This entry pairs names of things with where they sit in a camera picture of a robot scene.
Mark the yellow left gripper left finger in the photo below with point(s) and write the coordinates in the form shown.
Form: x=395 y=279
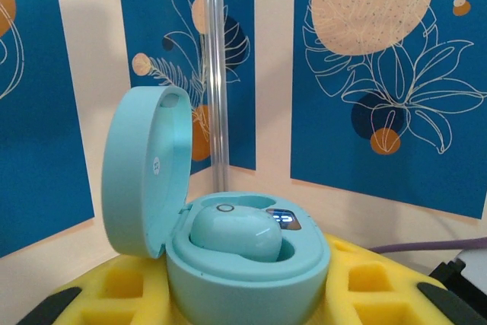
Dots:
x=125 y=294

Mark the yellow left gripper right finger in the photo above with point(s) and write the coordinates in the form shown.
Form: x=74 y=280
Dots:
x=380 y=294

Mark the blue earbud charging case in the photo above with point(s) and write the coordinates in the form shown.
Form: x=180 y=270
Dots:
x=243 y=290

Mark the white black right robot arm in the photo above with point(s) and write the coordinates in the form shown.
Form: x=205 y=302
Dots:
x=473 y=264

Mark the blue floral wall poster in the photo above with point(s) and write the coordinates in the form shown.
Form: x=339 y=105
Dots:
x=160 y=16
x=38 y=150
x=241 y=112
x=342 y=150

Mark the aluminium frame post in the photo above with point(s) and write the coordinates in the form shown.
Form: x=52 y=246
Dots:
x=216 y=74

